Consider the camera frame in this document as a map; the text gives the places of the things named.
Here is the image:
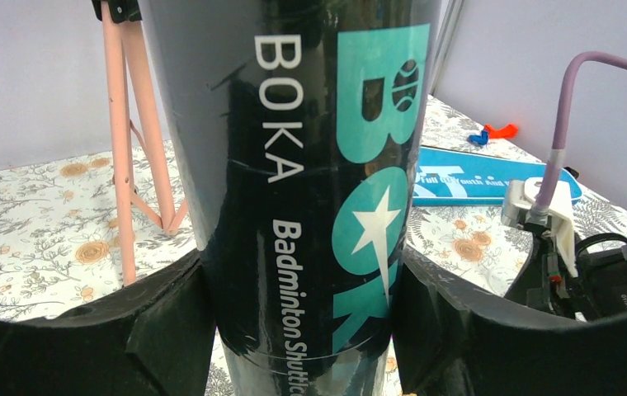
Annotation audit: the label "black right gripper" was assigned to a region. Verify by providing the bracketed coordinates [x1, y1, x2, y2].
[505, 233, 627, 320]

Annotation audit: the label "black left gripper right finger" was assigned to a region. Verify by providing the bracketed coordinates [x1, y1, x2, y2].
[392, 248, 627, 395]

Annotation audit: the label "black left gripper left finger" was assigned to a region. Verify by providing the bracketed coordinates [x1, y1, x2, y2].
[0, 252, 215, 395]

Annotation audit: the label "black shuttlecock tube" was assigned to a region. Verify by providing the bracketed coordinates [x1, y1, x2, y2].
[140, 1, 439, 395]

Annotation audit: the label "pink tripod stand legs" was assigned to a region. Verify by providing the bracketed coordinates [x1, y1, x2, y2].
[92, 1, 187, 285]

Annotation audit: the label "blue sport racket bag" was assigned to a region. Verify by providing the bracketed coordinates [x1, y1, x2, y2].
[412, 145, 583, 208]

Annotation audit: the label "orange clip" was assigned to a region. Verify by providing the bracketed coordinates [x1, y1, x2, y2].
[483, 124, 519, 139]

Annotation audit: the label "blue clip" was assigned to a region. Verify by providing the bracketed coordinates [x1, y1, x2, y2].
[468, 130, 490, 147]

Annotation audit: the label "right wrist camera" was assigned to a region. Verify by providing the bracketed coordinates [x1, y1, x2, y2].
[501, 177, 578, 277]

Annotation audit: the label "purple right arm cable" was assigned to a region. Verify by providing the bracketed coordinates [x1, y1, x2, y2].
[535, 51, 627, 211]

